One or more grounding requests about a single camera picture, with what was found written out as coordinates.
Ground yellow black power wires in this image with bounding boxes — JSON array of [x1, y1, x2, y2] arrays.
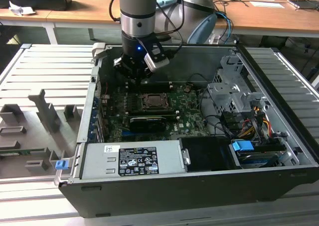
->
[[236, 125, 257, 139]]

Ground long wooden desk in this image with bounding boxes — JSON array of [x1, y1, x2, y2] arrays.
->
[[0, 0, 319, 44]]

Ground grey power supply with label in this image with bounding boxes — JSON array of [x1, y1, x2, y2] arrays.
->
[[81, 140, 187, 181]]

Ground green motherboard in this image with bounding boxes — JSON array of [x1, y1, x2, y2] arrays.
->
[[99, 83, 215, 142]]

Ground crumpled white paper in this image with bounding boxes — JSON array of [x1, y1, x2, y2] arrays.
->
[[8, 0, 37, 16]]

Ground hard disk in blue carrier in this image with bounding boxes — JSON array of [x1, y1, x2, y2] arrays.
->
[[231, 140, 284, 169]]

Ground black looped wire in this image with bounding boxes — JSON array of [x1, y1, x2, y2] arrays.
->
[[188, 72, 209, 84]]

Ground blue cable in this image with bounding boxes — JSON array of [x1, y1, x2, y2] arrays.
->
[[218, 11, 234, 39]]

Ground grey parts rack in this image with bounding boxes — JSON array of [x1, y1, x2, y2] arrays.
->
[[0, 88, 84, 179]]

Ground grey case latch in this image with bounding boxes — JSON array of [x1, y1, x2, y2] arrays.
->
[[91, 42, 107, 60]]

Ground CPU socket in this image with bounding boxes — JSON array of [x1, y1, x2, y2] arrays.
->
[[139, 91, 173, 112]]

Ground small blue clip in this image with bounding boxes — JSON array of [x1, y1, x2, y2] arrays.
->
[[55, 160, 69, 171]]

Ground green RAM stick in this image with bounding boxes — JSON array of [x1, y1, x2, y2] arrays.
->
[[0, 149, 45, 154]]

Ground black graphics card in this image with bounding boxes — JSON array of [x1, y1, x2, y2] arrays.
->
[[128, 115, 167, 134]]

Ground grey notebook on desk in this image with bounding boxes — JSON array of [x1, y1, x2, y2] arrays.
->
[[287, 0, 319, 12]]

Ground black open PC case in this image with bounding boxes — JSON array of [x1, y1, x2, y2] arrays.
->
[[57, 43, 319, 219]]

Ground silver metal drive cage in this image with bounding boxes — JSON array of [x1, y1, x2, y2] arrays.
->
[[206, 55, 270, 117]]

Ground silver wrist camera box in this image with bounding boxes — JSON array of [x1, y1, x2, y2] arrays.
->
[[144, 45, 170, 73]]

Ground white paper sheet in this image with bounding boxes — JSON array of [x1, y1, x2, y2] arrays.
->
[[250, 1, 286, 9]]

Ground yellow red power wires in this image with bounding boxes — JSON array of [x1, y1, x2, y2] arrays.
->
[[263, 117, 274, 137]]

